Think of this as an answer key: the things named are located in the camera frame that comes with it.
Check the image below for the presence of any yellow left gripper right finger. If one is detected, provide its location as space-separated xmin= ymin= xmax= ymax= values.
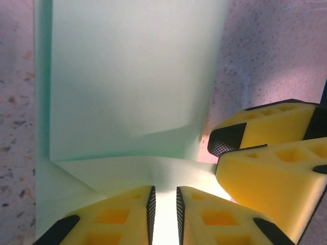
xmin=175 ymin=185 xmax=295 ymax=245

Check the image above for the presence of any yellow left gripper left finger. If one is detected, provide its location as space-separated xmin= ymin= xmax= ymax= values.
xmin=32 ymin=185 xmax=157 ymax=245

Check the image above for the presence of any light green paper sheet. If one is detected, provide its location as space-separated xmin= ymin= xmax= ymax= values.
xmin=34 ymin=0 xmax=232 ymax=245

